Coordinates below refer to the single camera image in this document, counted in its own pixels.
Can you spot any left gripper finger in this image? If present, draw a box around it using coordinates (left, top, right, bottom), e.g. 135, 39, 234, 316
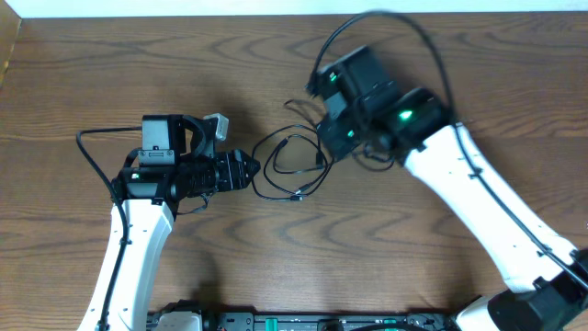
241, 167, 260, 188
233, 149, 260, 171

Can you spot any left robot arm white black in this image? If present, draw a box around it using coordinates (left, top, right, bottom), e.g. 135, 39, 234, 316
79, 113, 260, 330

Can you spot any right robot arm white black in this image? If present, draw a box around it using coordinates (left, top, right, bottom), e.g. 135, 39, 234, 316
309, 47, 587, 330

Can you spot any black USB cable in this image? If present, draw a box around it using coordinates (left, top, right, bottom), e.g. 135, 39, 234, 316
270, 98, 328, 176
250, 123, 333, 202

